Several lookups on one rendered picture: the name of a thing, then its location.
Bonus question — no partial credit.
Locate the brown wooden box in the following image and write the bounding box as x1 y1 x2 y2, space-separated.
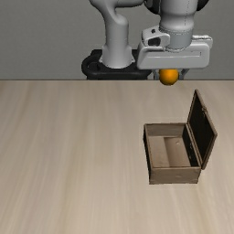
143 122 202 186

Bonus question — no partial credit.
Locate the orange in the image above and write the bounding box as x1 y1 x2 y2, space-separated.
158 69 180 86

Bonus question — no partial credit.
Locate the brown wooden box lid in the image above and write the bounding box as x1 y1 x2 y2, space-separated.
186 89 218 171

